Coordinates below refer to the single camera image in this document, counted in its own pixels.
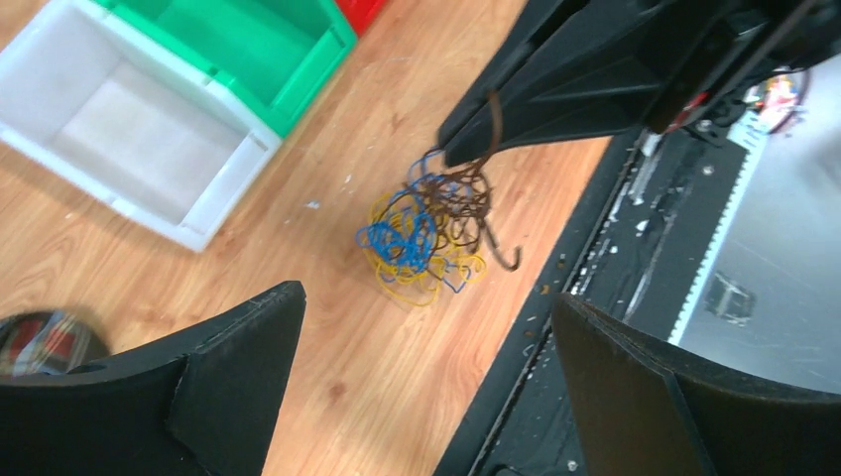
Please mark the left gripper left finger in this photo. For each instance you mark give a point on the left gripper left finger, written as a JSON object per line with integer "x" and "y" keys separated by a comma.
{"x": 201, "y": 401}

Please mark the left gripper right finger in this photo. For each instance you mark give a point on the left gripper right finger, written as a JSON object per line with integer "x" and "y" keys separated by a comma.
{"x": 643, "y": 406}

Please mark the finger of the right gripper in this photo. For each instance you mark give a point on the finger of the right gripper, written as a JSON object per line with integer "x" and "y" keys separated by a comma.
{"x": 496, "y": 126}

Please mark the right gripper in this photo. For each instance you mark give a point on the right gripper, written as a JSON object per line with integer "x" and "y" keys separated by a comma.
{"x": 565, "y": 50}

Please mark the plaid flannel shirt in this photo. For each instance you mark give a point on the plaid flannel shirt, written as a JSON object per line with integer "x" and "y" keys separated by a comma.
{"x": 51, "y": 341}

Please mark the red plastic bin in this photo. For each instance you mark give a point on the red plastic bin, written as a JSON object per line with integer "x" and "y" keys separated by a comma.
{"x": 360, "y": 14}

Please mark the white plastic bin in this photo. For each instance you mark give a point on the white plastic bin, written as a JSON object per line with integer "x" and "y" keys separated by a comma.
{"x": 105, "y": 107}

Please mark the green plastic bin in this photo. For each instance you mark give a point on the green plastic bin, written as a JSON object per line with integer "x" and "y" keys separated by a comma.
{"x": 274, "y": 55}

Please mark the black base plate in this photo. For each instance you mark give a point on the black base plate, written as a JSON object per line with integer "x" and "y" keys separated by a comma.
{"x": 637, "y": 246}

